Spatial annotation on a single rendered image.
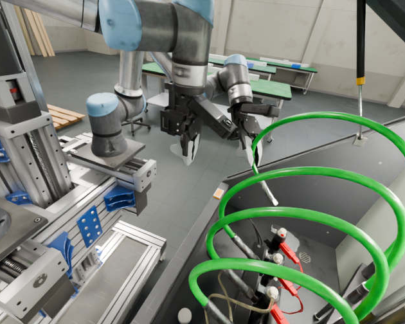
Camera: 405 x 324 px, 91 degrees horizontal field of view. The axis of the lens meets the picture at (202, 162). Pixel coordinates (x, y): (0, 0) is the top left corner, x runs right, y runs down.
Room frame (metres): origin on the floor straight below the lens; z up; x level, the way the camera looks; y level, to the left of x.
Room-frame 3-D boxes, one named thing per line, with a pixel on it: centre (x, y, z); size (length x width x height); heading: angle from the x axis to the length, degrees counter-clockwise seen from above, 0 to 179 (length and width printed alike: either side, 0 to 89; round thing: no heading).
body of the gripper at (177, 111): (0.45, 0.06, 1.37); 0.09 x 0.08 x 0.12; 69
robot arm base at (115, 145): (0.75, 0.42, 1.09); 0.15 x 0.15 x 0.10
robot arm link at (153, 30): (0.41, 0.15, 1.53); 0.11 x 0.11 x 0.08; 34
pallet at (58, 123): (2.83, 2.64, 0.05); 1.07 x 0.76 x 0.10; 76
